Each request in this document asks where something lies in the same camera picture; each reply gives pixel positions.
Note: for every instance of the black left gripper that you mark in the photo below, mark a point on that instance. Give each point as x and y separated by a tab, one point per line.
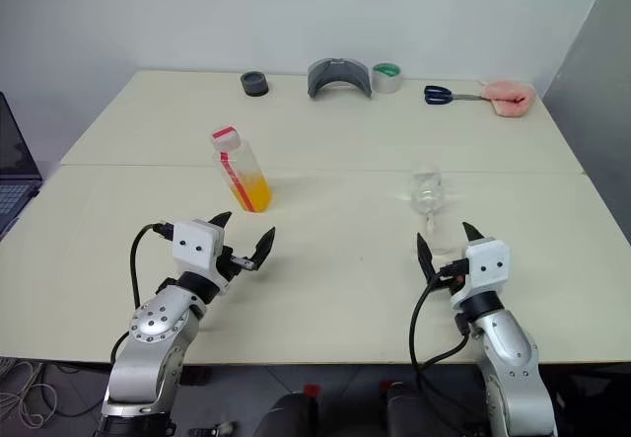
228	262

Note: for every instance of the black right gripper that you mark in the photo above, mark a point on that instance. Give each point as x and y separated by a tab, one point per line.
451	286

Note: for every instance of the bottle with orange liquid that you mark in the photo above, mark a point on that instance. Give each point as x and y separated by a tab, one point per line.
249	190

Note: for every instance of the red and white bottle cap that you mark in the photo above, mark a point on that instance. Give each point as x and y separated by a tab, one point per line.
226	138

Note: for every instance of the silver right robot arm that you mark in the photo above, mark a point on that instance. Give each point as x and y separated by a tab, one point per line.
512	358

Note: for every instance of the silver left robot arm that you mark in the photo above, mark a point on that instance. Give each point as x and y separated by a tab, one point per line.
148	338

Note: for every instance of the clear wine glass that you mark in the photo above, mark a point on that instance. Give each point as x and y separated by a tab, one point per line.
428	195

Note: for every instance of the black round holder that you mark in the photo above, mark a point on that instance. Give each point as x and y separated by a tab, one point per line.
254	84

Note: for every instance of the pink cloth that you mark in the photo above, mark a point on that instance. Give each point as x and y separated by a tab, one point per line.
510	97

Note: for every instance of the silver tape roll green core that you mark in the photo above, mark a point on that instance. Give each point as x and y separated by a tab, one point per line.
387	82

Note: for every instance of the grey curved visor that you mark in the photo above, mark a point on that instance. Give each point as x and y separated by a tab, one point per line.
320	77

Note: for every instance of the dark laptop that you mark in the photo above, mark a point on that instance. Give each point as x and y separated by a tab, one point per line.
12	161

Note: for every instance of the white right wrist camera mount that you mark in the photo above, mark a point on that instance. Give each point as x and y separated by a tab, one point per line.
488	264

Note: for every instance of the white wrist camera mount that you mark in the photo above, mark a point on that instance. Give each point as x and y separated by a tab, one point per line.
194	244
488	264

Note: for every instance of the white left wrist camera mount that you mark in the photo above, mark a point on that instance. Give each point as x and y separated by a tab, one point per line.
194	244

